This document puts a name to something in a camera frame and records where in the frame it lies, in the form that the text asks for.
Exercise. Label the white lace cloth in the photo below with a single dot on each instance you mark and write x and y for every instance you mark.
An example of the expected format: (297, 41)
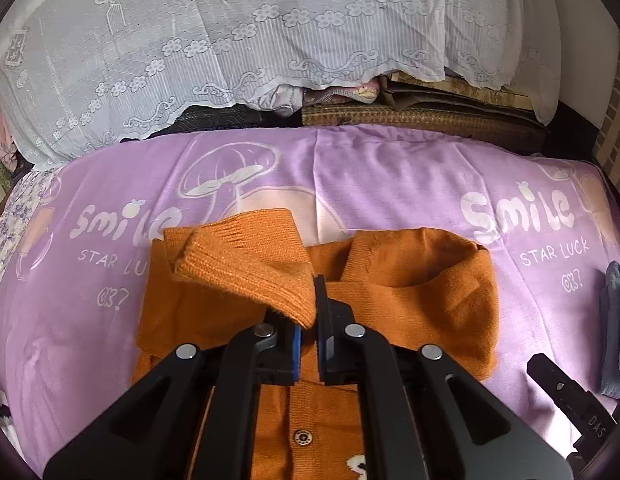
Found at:
(215, 25)

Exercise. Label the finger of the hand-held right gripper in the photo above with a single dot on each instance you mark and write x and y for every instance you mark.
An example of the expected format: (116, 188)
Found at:
(569, 390)

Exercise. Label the dark woven mat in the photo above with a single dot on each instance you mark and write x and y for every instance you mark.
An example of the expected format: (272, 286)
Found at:
(225, 117)

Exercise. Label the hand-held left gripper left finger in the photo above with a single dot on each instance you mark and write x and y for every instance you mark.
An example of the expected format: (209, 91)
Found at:
(291, 352)

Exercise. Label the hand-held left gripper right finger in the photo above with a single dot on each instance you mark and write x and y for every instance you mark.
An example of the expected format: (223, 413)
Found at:
(323, 355)

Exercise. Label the woven straw mat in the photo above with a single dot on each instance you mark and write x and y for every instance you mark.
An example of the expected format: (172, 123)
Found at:
(429, 120)

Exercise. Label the brown cardboard pieces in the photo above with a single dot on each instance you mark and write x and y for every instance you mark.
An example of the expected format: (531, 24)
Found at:
(439, 92)

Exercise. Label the purple printed blanket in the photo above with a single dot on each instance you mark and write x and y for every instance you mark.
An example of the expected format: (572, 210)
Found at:
(389, 180)

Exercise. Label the grey cloth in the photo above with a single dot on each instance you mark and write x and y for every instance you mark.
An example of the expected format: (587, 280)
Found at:
(615, 330)

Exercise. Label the pink folded fabric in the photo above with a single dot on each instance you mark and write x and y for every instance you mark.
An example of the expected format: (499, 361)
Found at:
(335, 95)

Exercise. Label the orange knit cardigan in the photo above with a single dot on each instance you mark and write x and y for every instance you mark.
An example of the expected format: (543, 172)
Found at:
(419, 300)

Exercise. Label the purple floral bed sheet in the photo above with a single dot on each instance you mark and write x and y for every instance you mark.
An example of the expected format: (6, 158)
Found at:
(15, 220)

